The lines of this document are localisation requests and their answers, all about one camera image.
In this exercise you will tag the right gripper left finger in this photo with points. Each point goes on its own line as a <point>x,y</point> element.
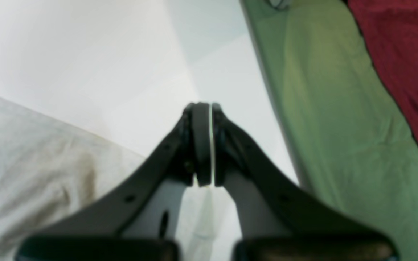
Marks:
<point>137,220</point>

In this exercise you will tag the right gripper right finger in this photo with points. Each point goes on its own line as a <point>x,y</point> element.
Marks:
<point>279,221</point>

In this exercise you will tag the light grey t-shirt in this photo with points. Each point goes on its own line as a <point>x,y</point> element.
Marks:
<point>49,170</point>

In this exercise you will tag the green cloth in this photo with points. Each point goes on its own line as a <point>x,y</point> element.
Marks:
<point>350,143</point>

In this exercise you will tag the dark red cloth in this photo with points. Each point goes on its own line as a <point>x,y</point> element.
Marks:
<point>390,30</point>

